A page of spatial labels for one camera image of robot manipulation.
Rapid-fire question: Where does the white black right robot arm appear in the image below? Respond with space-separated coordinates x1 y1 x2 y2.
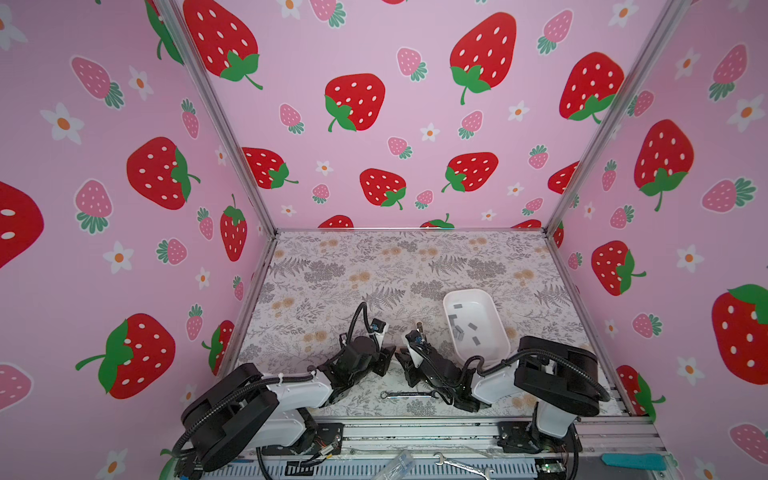
395 330 611 440

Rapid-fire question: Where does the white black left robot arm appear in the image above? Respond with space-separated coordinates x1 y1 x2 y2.
163 302 395 479

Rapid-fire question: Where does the silver combination wrench on table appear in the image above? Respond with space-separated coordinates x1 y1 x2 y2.
380 391 441 400

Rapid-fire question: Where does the white plastic tray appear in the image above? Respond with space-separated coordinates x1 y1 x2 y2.
443 289 511 366

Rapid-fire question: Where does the clear plastic bag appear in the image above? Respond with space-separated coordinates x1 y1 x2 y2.
372 451 415 480

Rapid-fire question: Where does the silver wrench on rail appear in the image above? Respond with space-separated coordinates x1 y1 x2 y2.
434 452 495 480

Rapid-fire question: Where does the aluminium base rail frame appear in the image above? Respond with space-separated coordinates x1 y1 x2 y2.
207 416 681 479

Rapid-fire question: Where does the teal tool handle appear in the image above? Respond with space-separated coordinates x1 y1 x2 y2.
601 453 667 471

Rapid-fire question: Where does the aluminium left rear corner post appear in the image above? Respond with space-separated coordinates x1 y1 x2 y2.
157 1 276 239

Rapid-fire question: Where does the aluminium corner post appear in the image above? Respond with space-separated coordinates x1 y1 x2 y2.
543 0 690 240
157 1 276 239

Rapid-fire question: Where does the aluminium right rear corner post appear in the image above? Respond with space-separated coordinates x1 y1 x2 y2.
543 0 690 240

